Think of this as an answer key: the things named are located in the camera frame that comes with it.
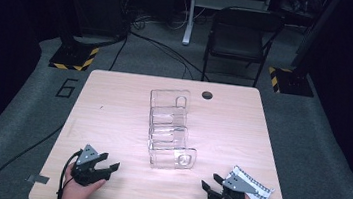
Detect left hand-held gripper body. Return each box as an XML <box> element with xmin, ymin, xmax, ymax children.
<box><xmin>68</xmin><ymin>142</ymin><xmax>113</xmax><ymax>190</ymax></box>

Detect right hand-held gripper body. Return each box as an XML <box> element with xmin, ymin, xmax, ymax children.
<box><xmin>213</xmin><ymin>170</ymin><xmax>260</xmax><ymax>199</ymax></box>

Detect white black patterned cloth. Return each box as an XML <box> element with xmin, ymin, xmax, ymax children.
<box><xmin>222</xmin><ymin>164</ymin><xmax>277</xmax><ymax>199</ymax></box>

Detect clear acrylic organizer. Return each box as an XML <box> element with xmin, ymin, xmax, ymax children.
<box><xmin>142</xmin><ymin>86</ymin><xmax>205</xmax><ymax>174</ymax></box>

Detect person's left hand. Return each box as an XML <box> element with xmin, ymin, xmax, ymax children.
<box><xmin>60</xmin><ymin>162</ymin><xmax>108</xmax><ymax>199</ymax></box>

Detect grey tape strip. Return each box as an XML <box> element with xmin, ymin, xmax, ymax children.
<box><xmin>25</xmin><ymin>172</ymin><xmax>51</xmax><ymax>186</ymax></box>

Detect black stand yellow striped base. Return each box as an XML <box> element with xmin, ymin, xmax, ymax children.
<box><xmin>47</xmin><ymin>0</ymin><xmax>105</xmax><ymax>74</ymax></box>
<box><xmin>265</xmin><ymin>0</ymin><xmax>343</xmax><ymax>100</ymax></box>

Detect black folding chair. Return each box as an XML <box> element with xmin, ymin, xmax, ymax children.
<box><xmin>201</xmin><ymin>3</ymin><xmax>287</xmax><ymax>91</ymax></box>

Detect black equipment cabinet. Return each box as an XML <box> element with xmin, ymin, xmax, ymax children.
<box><xmin>59</xmin><ymin>0</ymin><xmax>133</xmax><ymax>42</ymax></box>

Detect left hand-held gripper cable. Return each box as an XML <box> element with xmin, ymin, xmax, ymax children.
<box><xmin>55</xmin><ymin>147</ymin><xmax>84</xmax><ymax>199</ymax></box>

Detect black floor cable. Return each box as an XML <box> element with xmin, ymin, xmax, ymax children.
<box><xmin>0</xmin><ymin>119</ymin><xmax>65</xmax><ymax>199</ymax></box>
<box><xmin>108</xmin><ymin>31</ymin><xmax>130</xmax><ymax>73</ymax></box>
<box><xmin>125</xmin><ymin>31</ymin><xmax>215</xmax><ymax>83</ymax></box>

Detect white metal desk frame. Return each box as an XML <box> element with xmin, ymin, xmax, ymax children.
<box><xmin>181</xmin><ymin>0</ymin><xmax>274</xmax><ymax>56</ymax></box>

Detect white floor cables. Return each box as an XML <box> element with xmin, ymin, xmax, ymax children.
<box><xmin>166</xmin><ymin>0</ymin><xmax>210</xmax><ymax>35</ymax></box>

